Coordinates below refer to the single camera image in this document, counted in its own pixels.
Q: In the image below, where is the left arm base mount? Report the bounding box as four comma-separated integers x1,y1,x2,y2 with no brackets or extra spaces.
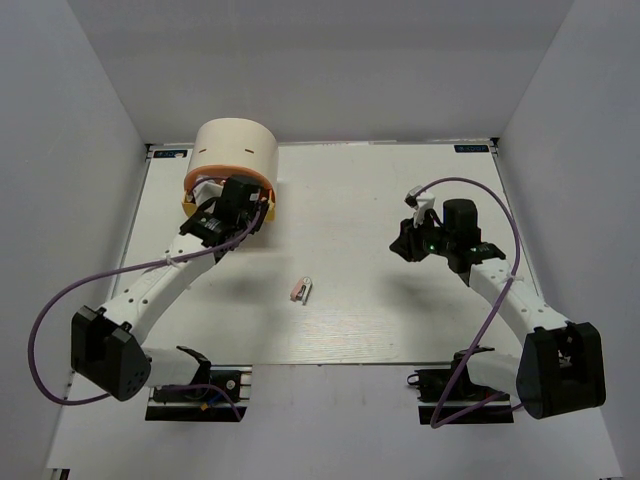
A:
145,365,253,423

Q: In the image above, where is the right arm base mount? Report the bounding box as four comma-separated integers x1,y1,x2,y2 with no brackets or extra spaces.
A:
408,367,515,426

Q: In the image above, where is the cream cylindrical desk organizer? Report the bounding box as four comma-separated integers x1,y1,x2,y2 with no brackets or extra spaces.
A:
183,118,279,200

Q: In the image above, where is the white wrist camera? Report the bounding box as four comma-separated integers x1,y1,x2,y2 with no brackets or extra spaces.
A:
404,185,436,228
192,180,224,206

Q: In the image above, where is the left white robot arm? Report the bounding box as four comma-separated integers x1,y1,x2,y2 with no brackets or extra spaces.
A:
71,175,269,401

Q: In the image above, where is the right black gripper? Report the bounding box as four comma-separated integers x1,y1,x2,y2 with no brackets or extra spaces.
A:
391,209,456,262

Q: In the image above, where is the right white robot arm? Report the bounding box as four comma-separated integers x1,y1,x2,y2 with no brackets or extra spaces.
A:
390,193,606,422

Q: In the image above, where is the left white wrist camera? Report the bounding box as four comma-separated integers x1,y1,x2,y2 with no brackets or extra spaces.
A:
192,180,224,206

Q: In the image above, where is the orange organizer drawer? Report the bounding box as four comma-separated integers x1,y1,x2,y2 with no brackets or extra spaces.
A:
183,165,275,192

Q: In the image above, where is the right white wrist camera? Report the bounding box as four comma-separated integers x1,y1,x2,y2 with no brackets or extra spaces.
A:
404,185,436,228

